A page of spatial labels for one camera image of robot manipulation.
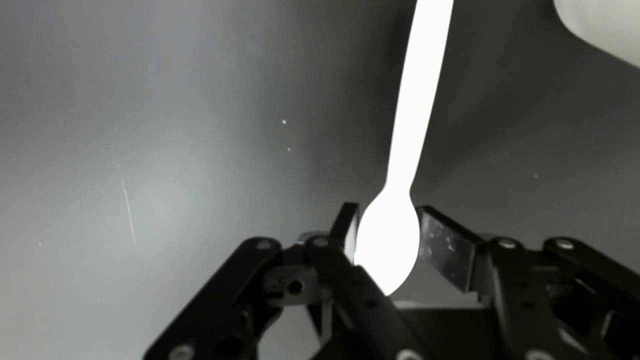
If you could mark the white plastic spoon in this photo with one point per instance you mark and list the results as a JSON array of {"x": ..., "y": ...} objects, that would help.
[{"x": 400, "y": 232}]

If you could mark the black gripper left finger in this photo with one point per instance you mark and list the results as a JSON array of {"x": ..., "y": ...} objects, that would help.
[{"x": 347, "y": 300}]

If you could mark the white ceramic mug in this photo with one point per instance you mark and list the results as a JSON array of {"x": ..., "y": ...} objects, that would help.
[{"x": 611, "y": 26}]

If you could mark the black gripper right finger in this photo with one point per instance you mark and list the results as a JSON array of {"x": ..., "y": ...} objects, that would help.
[{"x": 532, "y": 287}]

